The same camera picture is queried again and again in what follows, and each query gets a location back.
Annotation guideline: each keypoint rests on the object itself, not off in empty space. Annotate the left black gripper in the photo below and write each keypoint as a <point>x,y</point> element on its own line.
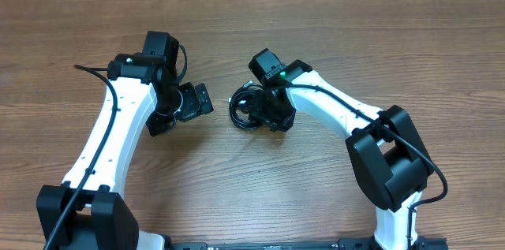
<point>193,106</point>

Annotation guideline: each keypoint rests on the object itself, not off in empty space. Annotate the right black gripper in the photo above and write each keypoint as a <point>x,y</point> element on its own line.
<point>284,123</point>

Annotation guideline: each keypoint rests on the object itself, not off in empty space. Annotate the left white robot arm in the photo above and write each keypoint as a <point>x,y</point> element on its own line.
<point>144,91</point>

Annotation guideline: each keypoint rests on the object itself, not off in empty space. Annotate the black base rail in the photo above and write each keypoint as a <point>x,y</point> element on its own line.
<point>272,245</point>

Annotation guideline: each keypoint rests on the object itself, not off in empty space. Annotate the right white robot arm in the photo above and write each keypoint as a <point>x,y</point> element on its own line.
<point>389,159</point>

